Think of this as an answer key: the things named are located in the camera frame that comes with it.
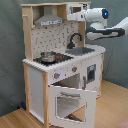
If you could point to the small metal pot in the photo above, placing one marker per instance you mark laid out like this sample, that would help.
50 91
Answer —
48 56

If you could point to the white cabinet door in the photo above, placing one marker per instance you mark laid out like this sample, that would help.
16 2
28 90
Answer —
91 72

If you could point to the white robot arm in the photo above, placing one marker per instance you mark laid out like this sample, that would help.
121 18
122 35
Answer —
98 24

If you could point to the black toy stovetop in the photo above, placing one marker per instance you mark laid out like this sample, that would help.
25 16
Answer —
59 58

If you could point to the white oven door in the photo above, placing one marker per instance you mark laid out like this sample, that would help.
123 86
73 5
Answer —
64 101

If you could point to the white toy microwave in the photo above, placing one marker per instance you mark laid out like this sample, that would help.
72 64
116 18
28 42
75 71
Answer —
73 8

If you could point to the wooden toy kitchen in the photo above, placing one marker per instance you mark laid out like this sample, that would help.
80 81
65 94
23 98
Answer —
57 38

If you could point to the red stove knob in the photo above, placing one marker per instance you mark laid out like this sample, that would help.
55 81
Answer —
74 69
56 75

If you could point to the grey toy sink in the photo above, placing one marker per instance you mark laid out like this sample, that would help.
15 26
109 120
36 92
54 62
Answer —
79 51

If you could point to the left red stove knob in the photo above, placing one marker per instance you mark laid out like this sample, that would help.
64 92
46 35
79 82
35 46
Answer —
56 75

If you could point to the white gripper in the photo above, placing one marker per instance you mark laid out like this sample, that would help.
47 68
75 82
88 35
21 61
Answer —
78 16

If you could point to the grey range hood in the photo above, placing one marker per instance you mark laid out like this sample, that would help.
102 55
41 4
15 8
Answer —
48 18

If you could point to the right red stove knob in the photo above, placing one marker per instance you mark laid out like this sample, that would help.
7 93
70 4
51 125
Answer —
74 69

